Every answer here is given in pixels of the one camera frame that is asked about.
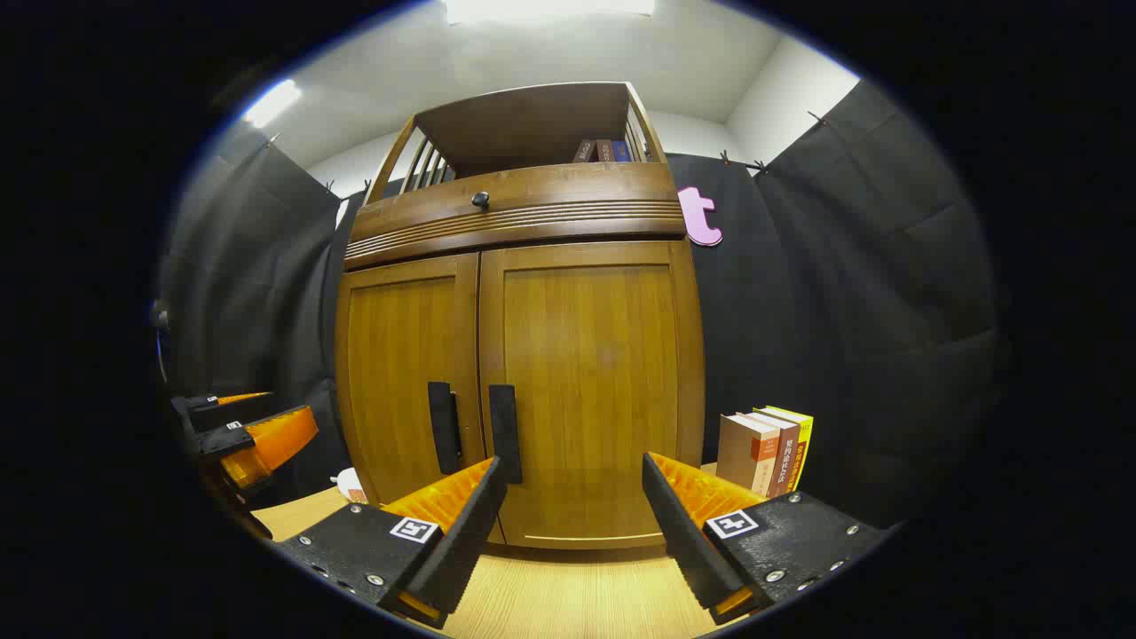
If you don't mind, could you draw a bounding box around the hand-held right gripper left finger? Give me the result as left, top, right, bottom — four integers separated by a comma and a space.
271, 456, 509, 629

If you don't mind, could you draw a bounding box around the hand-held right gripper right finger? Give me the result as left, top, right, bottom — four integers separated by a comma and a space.
641, 451, 893, 627

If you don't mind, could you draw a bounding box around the wooden shoe cabinet door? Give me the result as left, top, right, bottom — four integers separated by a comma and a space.
335, 253, 505, 544
479, 240, 706, 551

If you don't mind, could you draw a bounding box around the wooden double-door shoe cabinet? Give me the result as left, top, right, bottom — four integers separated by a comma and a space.
335, 82, 706, 551

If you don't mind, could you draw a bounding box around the wooden cabinet drawer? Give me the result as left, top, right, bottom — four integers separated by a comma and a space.
344, 162, 689, 272

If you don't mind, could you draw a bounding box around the tan and orange book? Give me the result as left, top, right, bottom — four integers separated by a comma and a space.
716, 413, 782, 498

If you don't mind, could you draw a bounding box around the yellow book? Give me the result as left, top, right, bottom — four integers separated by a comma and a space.
765, 406, 814, 493

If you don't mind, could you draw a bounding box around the black backdrop cloth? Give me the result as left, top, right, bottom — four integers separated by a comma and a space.
158, 78, 1008, 533

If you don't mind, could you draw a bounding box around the small ceiling light panel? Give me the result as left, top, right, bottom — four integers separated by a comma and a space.
241, 78, 303, 130

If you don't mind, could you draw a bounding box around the wide ceiling light panel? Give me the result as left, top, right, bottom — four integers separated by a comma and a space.
442, 0, 658, 26

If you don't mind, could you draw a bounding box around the black door handle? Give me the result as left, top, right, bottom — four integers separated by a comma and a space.
488, 384, 524, 485
428, 382, 463, 476

